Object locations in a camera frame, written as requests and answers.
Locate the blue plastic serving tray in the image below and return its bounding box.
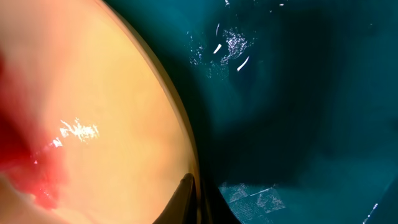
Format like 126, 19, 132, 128
110, 0, 397, 224

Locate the yellow plate back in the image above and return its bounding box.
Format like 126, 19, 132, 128
1, 1, 201, 223

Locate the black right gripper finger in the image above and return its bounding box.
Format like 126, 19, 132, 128
153, 173, 197, 224

